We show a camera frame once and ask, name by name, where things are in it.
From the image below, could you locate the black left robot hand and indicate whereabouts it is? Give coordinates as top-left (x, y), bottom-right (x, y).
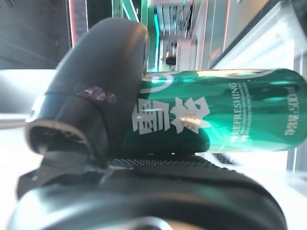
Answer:
top-left (7, 18), bottom-right (288, 230)

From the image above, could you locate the tall green beer can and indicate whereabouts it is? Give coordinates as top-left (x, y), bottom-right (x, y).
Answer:
top-left (122, 68), bottom-right (307, 153)

